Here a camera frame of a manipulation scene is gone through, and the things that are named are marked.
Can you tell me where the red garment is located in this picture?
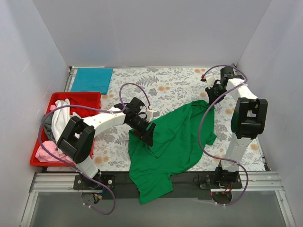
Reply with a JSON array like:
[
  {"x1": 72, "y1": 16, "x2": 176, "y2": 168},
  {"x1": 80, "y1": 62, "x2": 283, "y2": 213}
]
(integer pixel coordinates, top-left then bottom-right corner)
[{"x1": 69, "y1": 98, "x2": 100, "y2": 118}]

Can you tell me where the green t shirt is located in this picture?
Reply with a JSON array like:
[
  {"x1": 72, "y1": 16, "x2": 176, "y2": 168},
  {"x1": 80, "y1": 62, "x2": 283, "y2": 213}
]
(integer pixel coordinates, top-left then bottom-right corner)
[{"x1": 128, "y1": 100, "x2": 216, "y2": 205}]

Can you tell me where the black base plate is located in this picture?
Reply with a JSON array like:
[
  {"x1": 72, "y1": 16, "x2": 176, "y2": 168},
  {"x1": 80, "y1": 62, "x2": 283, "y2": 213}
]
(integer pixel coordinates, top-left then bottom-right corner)
[{"x1": 73, "y1": 171, "x2": 242, "y2": 201}]

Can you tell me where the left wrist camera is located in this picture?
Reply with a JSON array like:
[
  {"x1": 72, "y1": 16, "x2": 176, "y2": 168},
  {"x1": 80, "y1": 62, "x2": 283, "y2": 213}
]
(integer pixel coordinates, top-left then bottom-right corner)
[{"x1": 146, "y1": 108, "x2": 160, "y2": 122}]

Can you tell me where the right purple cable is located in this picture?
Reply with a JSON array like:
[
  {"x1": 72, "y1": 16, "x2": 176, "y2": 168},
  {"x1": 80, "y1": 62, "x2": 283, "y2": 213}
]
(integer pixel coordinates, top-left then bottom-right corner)
[{"x1": 198, "y1": 64, "x2": 249, "y2": 207}]

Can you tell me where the red plastic bin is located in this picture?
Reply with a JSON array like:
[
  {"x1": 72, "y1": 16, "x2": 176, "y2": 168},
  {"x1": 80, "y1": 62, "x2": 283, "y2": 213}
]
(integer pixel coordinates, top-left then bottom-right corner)
[{"x1": 30, "y1": 92, "x2": 101, "y2": 167}]

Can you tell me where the folded teal t shirt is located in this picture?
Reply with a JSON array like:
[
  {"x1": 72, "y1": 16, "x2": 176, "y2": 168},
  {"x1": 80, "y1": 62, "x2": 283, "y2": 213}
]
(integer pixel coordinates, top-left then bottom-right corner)
[{"x1": 71, "y1": 68, "x2": 113, "y2": 95}]

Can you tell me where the purple cable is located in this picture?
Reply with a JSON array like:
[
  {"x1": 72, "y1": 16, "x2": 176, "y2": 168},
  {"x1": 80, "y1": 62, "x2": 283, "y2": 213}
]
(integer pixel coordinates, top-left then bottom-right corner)
[
  {"x1": 37, "y1": 82, "x2": 152, "y2": 215},
  {"x1": 198, "y1": 64, "x2": 249, "y2": 207}
]

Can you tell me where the white garment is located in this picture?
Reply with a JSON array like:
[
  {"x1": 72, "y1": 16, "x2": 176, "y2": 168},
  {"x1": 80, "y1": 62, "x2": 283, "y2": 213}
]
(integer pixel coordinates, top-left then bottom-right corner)
[{"x1": 53, "y1": 99, "x2": 74, "y2": 142}]

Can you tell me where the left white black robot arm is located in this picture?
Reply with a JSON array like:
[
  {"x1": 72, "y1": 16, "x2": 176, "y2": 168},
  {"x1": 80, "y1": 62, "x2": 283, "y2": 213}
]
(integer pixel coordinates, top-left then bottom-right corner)
[{"x1": 57, "y1": 97, "x2": 156, "y2": 189}]

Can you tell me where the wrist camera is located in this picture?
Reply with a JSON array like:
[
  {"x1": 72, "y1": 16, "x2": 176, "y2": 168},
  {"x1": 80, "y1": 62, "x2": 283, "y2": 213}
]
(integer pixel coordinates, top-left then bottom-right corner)
[
  {"x1": 146, "y1": 108, "x2": 160, "y2": 122},
  {"x1": 201, "y1": 74, "x2": 216, "y2": 88}
]

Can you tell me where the grey garment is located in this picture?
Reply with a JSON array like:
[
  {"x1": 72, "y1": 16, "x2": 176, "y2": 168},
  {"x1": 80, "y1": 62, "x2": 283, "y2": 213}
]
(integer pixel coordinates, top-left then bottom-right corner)
[{"x1": 43, "y1": 113, "x2": 59, "y2": 144}]

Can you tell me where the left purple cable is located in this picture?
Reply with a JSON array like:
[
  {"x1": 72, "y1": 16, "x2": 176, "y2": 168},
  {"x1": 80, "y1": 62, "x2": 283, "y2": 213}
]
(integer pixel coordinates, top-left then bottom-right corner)
[{"x1": 37, "y1": 82, "x2": 152, "y2": 215}]

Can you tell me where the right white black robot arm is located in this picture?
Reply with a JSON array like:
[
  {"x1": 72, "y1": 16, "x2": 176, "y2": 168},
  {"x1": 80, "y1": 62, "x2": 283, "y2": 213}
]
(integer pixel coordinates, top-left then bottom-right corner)
[{"x1": 201, "y1": 65, "x2": 268, "y2": 189}]

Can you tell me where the floral tablecloth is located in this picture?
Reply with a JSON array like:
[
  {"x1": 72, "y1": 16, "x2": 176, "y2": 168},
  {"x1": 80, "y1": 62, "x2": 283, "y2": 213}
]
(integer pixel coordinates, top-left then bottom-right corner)
[{"x1": 92, "y1": 67, "x2": 266, "y2": 172}]

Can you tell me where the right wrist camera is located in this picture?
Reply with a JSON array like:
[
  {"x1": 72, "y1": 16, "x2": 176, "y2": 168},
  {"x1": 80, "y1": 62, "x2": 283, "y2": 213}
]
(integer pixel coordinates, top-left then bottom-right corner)
[{"x1": 201, "y1": 74, "x2": 216, "y2": 88}]

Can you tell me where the aluminium rail frame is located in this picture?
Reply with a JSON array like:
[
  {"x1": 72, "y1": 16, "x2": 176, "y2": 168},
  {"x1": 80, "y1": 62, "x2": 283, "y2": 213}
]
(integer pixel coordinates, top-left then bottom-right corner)
[{"x1": 21, "y1": 172, "x2": 295, "y2": 227}]

